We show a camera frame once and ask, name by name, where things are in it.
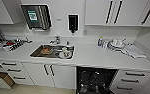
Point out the stainless steel dishwasher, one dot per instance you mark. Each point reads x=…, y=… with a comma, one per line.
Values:
x=96, y=81

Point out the chrome sink faucet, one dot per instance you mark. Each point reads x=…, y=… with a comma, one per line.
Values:
x=55, y=40

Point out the blue dish soap bottle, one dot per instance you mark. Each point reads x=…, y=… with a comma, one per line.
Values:
x=100, y=42

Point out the orange bowl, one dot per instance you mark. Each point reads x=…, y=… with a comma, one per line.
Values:
x=46, y=50

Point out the small white bottle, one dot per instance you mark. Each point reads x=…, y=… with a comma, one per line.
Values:
x=105, y=44

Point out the white under-sink cabinet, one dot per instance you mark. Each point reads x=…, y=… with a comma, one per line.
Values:
x=49, y=76

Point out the stainless steel sink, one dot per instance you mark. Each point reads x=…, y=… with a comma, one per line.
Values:
x=36, y=53

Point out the stack of white dishes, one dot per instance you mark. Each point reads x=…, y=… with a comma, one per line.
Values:
x=117, y=45

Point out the steel paper towel dispenser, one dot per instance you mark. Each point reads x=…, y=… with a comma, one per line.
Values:
x=36, y=16

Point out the metal dish rack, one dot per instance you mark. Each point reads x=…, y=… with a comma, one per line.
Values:
x=7, y=41

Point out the white bottom drawer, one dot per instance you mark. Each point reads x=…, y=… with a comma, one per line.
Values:
x=1, y=81

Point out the white wall outlet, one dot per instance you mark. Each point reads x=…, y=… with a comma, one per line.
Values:
x=85, y=32

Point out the black wall soap dispenser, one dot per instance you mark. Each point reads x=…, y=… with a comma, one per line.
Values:
x=73, y=23

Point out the white upper wall cabinet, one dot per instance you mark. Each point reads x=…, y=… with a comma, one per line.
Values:
x=124, y=11
x=2, y=11

